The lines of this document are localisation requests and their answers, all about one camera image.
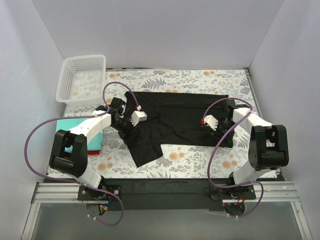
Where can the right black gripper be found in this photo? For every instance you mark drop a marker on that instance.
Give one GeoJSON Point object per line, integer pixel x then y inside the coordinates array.
{"type": "Point", "coordinates": [222, 127]}

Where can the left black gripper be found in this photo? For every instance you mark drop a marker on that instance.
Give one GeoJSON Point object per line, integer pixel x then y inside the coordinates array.
{"type": "Point", "coordinates": [125, 124]}

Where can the black t shirt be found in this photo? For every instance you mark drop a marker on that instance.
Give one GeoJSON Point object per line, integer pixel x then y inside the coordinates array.
{"type": "Point", "coordinates": [172, 119]}

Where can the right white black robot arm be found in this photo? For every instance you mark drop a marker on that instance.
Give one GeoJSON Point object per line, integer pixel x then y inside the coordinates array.
{"type": "Point", "coordinates": [268, 146]}

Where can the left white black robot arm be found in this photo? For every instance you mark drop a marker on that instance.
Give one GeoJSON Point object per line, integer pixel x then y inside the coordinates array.
{"type": "Point", "coordinates": [69, 153]}

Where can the folded teal t shirt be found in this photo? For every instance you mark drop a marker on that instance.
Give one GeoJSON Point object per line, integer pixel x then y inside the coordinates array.
{"type": "Point", "coordinates": [65, 124]}

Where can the folded red t shirt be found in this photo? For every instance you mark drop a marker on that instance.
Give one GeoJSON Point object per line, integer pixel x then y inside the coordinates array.
{"type": "Point", "coordinates": [93, 152]}

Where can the floral table mat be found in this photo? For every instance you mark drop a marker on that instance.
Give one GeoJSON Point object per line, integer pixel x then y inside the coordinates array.
{"type": "Point", "coordinates": [178, 161]}

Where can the white plastic basket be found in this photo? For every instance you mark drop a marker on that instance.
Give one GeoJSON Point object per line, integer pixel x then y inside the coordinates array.
{"type": "Point", "coordinates": [81, 80]}

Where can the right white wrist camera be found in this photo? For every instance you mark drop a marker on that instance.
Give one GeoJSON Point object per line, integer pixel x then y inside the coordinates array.
{"type": "Point", "coordinates": [210, 121]}

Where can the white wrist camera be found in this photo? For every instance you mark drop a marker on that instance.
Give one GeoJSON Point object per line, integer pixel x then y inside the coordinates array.
{"type": "Point", "coordinates": [138, 116]}
{"type": "Point", "coordinates": [210, 121]}

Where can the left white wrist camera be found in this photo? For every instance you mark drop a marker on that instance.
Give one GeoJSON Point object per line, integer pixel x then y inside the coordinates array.
{"type": "Point", "coordinates": [138, 116]}

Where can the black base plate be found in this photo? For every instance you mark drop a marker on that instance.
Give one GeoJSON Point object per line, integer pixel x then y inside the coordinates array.
{"type": "Point", "coordinates": [174, 193]}

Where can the aluminium front rail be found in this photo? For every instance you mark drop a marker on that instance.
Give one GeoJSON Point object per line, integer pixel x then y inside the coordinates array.
{"type": "Point", "coordinates": [274, 191]}

